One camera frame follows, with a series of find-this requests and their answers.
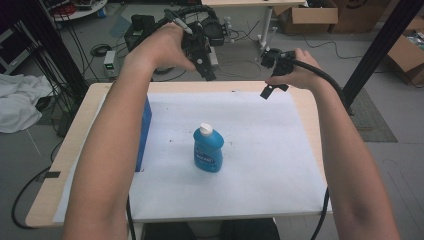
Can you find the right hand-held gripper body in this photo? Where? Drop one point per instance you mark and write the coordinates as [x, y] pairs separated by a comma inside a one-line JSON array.
[[279, 61]]

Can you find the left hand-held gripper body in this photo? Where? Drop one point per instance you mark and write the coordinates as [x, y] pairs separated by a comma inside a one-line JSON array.
[[195, 43]]

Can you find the blue bottle with white cap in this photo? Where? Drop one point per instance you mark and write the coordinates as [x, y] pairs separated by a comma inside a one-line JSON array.
[[208, 150]]

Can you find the person's right hand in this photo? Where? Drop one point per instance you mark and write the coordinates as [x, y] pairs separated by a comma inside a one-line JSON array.
[[300, 75]]

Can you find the person's left hand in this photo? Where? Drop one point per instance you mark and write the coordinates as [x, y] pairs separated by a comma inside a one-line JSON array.
[[160, 50]]

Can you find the white table leg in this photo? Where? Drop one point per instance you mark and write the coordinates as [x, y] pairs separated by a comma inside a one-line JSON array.
[[266, 28]]

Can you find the open cardboard box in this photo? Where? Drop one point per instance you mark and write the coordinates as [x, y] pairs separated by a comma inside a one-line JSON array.
[[306, 18]]

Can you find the black equipment case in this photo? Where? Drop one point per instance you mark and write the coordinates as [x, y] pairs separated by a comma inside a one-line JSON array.
[[140, 31]]

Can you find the white paper sheet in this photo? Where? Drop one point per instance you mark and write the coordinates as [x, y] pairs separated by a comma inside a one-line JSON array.
[[253, 160]]

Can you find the blue box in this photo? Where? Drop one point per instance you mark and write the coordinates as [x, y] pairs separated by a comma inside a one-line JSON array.
[[144, 133]]

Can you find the grey power supply unit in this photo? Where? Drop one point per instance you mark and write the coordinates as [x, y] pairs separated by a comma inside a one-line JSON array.
[[109, 63]]

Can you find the dark floor mat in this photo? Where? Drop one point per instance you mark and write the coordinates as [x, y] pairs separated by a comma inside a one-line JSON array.
[[371, 116]]

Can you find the round white table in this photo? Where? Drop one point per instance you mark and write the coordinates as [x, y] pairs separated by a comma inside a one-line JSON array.
[[80, 10]]

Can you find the white cloth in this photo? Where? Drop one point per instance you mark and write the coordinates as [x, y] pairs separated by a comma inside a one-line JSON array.
[[20, 100]]

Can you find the black tape strip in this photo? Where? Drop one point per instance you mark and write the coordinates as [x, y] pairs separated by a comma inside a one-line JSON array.
[[52, 174]]

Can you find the black metal stand post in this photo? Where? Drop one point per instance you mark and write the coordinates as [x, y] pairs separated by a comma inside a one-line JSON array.
[[380, 46], [55, 43]]

